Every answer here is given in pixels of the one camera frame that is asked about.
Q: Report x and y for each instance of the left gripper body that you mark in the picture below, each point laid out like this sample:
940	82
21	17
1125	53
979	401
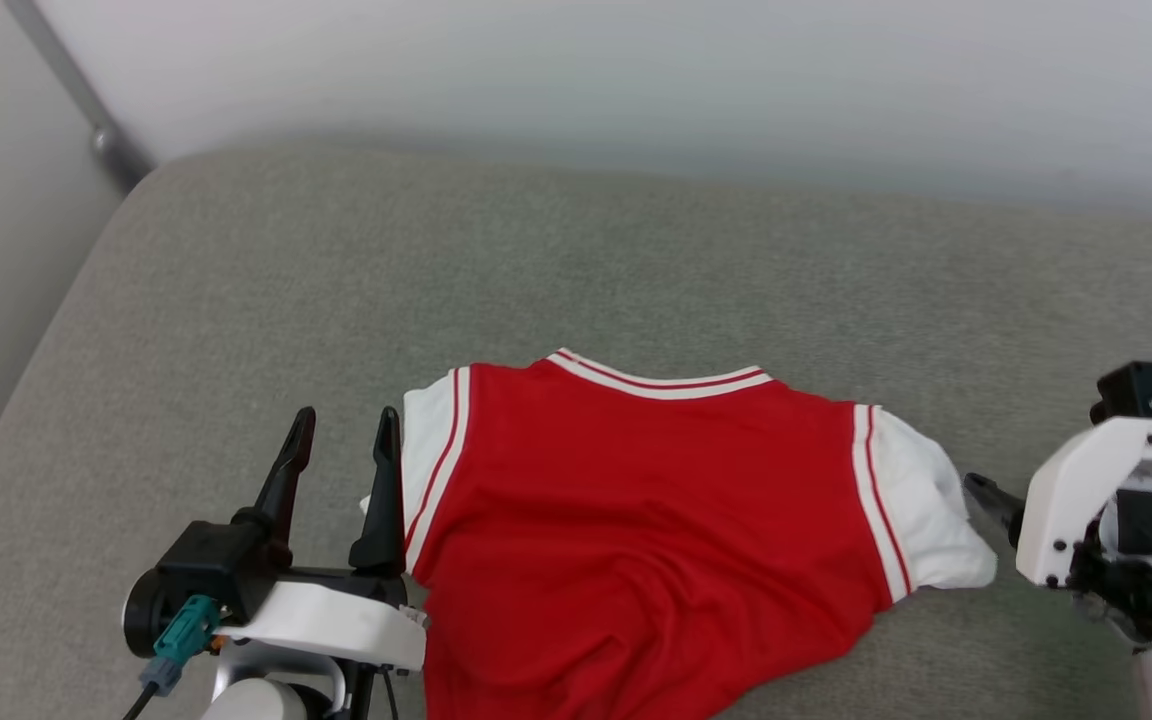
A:
336	582

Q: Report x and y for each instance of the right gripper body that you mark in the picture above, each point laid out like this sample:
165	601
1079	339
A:
1136	590

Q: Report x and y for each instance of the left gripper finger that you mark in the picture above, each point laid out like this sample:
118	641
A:
286	480
384	510

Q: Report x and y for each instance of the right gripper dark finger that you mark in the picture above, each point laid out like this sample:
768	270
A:
996	500

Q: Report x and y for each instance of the red shirt with white sleeves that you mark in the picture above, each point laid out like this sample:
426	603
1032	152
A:
636	530

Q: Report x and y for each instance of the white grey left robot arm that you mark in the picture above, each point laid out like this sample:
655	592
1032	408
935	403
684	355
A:
256	700

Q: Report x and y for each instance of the grey fabric sofa cushion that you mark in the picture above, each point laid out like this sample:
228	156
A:
576	270

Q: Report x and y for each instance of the white left camera bracket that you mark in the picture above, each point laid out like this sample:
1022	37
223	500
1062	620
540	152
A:
326	625

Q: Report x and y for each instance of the white camera bracket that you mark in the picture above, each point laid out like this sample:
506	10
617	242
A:
326	625
1076	500

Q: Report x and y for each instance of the white right camera bracket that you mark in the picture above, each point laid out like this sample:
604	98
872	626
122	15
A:
1076	500

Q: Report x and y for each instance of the teal left camera connector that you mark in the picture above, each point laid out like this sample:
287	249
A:
181	635

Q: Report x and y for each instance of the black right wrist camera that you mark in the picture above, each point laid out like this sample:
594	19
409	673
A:
1131	392

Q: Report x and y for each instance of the grey metal wall pipe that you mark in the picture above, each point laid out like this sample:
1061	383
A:
86	110

